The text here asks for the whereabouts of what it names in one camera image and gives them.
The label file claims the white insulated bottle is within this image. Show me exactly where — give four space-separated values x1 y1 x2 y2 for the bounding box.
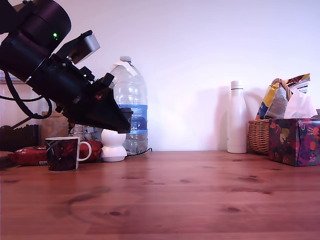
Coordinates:
226 80 248 154

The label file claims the brown cardboard box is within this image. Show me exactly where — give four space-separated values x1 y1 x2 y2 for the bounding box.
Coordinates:
41 110 70 146

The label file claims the red printed packet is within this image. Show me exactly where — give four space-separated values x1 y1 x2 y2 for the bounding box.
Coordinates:
8 139 103 166

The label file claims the floral tissue box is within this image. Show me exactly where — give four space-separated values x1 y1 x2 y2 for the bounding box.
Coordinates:
268 117 320 167

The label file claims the grey camera box on bracket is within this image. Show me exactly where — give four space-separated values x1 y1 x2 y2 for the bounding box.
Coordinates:
53 29 101 65

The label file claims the small white round camera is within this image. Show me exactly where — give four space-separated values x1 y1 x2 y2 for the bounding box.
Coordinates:
99 128 128 163

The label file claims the grey printed snack bag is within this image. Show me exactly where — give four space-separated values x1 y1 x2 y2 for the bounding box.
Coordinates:
264 87 289 120

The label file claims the black looping cable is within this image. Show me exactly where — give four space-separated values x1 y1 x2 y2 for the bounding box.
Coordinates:
4 71 53 120
0 94 45 102

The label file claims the thin black power cable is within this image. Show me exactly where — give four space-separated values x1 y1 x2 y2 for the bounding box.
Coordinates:
126 147 153 157

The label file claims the dark patterned mug white handle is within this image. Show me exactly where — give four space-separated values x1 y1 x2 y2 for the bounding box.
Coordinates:
44 136 93 173

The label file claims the white tissue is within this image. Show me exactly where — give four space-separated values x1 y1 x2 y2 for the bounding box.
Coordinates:
284 87 318 120

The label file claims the striped colourful bag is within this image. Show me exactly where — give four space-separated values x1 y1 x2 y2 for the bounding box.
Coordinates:
284 73 312 94

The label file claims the large clear water bottle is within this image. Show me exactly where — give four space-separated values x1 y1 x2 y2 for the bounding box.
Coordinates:
109 55 149 156

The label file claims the wicker basket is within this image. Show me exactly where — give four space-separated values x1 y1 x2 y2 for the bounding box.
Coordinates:
247 77 320 156

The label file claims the yellow and blue snack bag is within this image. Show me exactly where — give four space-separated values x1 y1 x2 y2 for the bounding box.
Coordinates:
254 84 279 121

